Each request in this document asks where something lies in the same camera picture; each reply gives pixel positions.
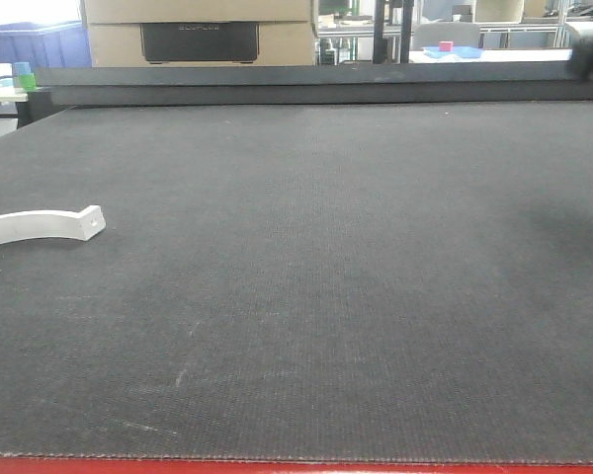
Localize white curved PVC clamp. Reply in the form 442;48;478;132
0;205;106;245

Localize blue tray under cube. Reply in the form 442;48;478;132
422;46;484;59

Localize pink cube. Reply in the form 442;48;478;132
439;40;454;52

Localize large cardboard box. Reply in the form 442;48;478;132
81;1;318;67

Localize blue plastic crate on table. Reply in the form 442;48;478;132
0;21;92;69

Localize stacked blue green cups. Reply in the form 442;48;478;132
13;61;37;92

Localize white folding side table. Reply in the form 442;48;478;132
0;87;31;119

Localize black vertical post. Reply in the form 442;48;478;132
372;0;387;64

